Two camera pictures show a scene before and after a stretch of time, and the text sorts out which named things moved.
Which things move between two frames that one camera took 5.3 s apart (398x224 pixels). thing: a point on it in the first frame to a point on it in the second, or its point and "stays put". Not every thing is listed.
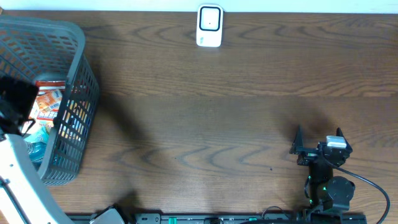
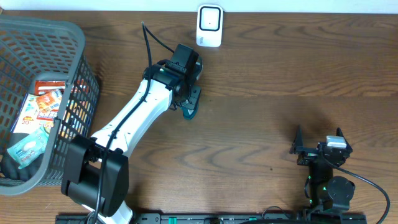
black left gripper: x=22 y=94 to x=192 y=91
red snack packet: x=51 y=85 stays put
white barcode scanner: x=209 y=25 stays put
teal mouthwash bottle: x=37 y=150 to x=189 y=111
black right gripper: x=308 y=154 stays put
